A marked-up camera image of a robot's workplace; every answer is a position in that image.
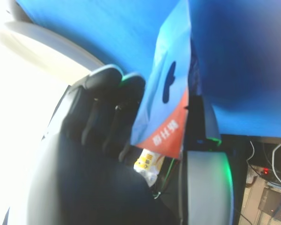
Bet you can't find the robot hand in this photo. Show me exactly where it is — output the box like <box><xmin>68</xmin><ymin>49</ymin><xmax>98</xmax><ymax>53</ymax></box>
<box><xmin>30</xmin><ymin>64</ymin><xmax>235</xmax><ymax>225</ymax></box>

